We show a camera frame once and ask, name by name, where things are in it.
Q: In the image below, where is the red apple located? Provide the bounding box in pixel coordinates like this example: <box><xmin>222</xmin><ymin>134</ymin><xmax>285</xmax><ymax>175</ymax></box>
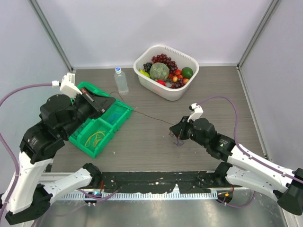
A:
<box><xmin>156</xmin><ymin>80</ymin><xmax>166</xmax><ymax>86</ymax></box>

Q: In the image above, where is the clear water bottle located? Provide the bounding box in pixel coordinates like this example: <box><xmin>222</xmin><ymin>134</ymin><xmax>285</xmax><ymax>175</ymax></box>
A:
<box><xmin>114</xmin><ymin>67</ymin><xmax>129</xmax><ymax>95</ymax></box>

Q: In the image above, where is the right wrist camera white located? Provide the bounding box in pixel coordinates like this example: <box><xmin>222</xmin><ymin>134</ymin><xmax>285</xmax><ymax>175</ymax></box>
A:
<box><xmin>187</xmin><ymin>103</ymin><xmax>204</xmax><ymax>122</ymax></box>

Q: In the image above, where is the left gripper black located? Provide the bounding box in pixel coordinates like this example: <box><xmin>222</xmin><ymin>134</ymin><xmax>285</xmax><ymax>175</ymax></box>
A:
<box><xmin>62</xmin><ymin>86</ymin><xmax>116</xmax><ymax>137</ymax></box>

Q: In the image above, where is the cherry cluster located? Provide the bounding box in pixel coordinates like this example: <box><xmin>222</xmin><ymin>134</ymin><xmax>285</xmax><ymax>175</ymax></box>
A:
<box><xmin>167</xmin><ymin>69</ymin><xmax>190</xmax><ymax>89</ymax></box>

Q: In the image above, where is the brown thin cable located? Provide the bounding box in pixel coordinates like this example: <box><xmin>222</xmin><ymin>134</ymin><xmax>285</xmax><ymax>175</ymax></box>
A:
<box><xmin>108</xmin><ymin>91</ymin><xmax>177</xmax><ymax>138</ymax></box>

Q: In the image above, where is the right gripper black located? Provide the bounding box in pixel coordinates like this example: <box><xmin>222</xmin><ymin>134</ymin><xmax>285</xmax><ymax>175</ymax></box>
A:
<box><xmin>170</xmin><ymin>115</ymin><xmax>209</xmax><ymax>148</ymax></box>

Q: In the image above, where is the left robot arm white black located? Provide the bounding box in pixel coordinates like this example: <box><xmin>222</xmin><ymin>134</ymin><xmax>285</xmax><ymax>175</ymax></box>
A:
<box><xmin>0</xmin><ymin>87</ymin><xmax>116</xmax><ymax>225</ymax></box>

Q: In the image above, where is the yellow thin cable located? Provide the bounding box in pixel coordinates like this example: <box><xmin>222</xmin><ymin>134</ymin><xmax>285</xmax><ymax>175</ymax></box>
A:
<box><xmin>84</xmin><ymin>130</ymin><xmax>106</xmax><ymax>148</ymax></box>

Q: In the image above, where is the white plastic basket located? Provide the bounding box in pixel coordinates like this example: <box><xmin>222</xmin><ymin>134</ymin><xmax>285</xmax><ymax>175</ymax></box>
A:
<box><xmin>133</xmin><ymin>45</ymin><xmax>199</xmax><ymax>101</ymax></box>

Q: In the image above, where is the green compartment tray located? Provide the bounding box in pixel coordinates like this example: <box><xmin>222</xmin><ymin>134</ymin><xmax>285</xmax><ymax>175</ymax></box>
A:
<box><xmin>68</xmin><ymin>81</ymin><xmax>134</xmax><ymax>159</ymax></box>

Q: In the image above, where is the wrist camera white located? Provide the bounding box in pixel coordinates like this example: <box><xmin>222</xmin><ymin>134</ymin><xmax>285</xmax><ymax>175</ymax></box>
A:
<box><xmin>52</xmin><ymin>72</ymin><xmax>82</xmax><ymax>99</ymax></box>
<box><xmin>187</xmin><ymin>103</ymin><xmax>204</xmax><ymax>122</ymax></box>

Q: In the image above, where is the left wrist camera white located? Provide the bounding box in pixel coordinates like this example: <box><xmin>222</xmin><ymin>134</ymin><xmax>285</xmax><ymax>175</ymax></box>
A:
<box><xmin>52</xmin><ymin>72</ymin><xmax>82</xmax><ymax>99</ymax></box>

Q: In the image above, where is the red grape bunch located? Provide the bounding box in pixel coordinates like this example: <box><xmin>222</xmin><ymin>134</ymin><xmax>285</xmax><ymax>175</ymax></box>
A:
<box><xmin>151</xmin><ymin>53</ymin><xmax>178</xmax><ymax>73</ymax></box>

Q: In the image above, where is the yellow banana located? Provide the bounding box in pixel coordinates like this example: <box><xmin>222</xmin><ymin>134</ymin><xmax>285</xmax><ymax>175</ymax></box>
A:
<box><xmin>140</xmin><ymin>70</ymin><xmax>150</xmax><ymax>78</ymax></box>

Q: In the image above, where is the green round melon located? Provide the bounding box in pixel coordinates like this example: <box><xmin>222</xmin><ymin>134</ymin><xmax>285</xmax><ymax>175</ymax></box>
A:
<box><xmin>149</xmin><ymin>62</ymin><xmax>169</xmax><ymax>81</ymax></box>

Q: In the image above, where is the dark grape bunch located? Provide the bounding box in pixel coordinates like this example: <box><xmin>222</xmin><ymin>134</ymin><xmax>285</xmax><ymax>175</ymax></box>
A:
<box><xmin>143</xmin><ymin>62</ymin><xmax>152</xmax><ymax>73</ymax></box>

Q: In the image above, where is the green lime fruit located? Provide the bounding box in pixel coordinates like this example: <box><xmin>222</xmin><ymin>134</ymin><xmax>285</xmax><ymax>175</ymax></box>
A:
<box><xmin>181</xmin><ymin>67</ymin><xmax>194</xmax><ymax>79</ymax></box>

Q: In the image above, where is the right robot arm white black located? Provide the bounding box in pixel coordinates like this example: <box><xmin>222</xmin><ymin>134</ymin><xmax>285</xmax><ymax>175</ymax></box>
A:
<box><xmin>169</xmin><ymin>116</ymin><xmax>303</xmax><ymax>215</ymax></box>

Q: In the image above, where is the slotted white cable duct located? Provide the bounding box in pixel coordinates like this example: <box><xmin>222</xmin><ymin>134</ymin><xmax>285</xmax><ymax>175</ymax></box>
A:
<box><xmin>59</xmin><ymin>190</ymin><xmax>218</xmax><ymax>201</ymax></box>

